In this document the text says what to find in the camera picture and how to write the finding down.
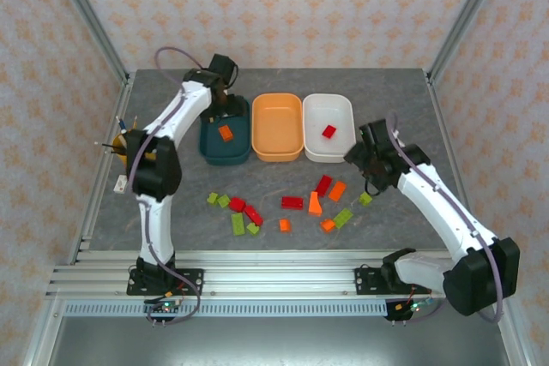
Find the long green lego brick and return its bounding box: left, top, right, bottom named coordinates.
left=332, top=207, right=355, bottom=230
left=230, top=213, right=247, bottom=237

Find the sloped orange lego brick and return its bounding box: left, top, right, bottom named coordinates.
left=307, top=191, right=323, bottom=217

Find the orange plastic container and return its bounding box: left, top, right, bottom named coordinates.
left=251, top=93, right=304, bottom=164

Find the teal plastic container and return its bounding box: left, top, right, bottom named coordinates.
left=198, top=98, right=252, bottom=166

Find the white plastic container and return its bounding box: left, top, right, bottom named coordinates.
left=302, top=93, right=357, bottom=164

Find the yellow pencil cup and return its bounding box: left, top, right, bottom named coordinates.
left=112, top=132, right=158, bottom=170

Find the aluminium base beam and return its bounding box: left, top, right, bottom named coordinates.
left=45, top=249, right=454, bottom=298

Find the green circuit board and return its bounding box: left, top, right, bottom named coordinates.
left=402, top=299, right=433, bottom=315
left=149, top=301, right=181, bottom=315

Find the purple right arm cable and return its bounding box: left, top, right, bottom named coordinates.
left=390, top=113, right=503, bottom=325

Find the aluminium table side rail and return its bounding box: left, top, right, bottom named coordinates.
left=68, top=74, right=136, bottom=264
left=425, top=69, right=473, bottom=238

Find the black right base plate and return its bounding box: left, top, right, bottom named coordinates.
left=354, top=267, right=389, bottom=297

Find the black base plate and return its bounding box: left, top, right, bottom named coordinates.
left=126, top=268, right=205, bottom=297
left=354, top=267, right=389, bottom=297

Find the aluminium frame post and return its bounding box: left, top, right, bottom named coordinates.
left=45, top=0, right=130, bottom=84
left=427, top=0, right=512, bottom=82

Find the grey slotted cable duct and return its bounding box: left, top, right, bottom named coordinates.
left=63, top=301, right=389, bottom=318

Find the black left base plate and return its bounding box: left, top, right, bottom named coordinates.
left=126, top=268, right=205, bottom=297

